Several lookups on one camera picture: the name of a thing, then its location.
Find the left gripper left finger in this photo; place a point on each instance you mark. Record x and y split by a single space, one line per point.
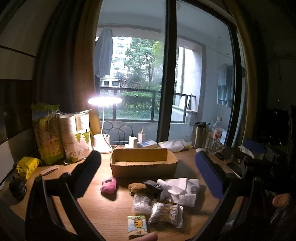
43 221

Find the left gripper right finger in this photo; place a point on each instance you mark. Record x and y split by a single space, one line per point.
225 187

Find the white paper towel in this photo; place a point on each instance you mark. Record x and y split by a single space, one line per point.
182 191

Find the bag of cotton swabs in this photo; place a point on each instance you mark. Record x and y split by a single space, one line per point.
162 212

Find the grey dotted socks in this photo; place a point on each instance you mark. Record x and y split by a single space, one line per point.
156 191

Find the pink plush toy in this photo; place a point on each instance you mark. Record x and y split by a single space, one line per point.
109 185

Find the clear bubble wrap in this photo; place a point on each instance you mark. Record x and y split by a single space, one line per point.
141 205

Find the brown fuzzy plush toy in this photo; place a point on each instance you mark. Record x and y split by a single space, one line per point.
137 188

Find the cartoon tissue pack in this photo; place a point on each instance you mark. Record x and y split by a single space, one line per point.
137 226

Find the black round object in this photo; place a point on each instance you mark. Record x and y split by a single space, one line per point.
18 188

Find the small white folding knife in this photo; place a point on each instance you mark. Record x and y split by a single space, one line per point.
49 170

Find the clear water bottle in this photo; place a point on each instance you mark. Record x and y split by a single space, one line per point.
216 134

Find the steel thermos mug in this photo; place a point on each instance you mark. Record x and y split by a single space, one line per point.
198 134

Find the white wipes packet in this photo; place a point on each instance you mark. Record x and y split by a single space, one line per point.
176 145

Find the white power strip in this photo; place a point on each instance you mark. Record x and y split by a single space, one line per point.
148 144

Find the white desk lamp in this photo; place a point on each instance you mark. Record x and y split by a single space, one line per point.
102 140

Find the white paper cup pack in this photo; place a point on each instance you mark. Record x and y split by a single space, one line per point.
76 138

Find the hanging blue towel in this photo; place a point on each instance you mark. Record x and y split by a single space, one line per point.
225 85

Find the brown cardboard box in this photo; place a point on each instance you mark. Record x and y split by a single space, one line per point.
142 162

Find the green yellow cup pack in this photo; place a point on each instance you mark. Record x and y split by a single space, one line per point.
46 125

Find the black balcony railing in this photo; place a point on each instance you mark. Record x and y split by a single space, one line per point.
143 105

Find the dark curtain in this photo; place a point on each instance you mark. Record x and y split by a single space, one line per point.
63 71

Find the hanging grey garment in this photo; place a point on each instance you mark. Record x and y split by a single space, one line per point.
103 52

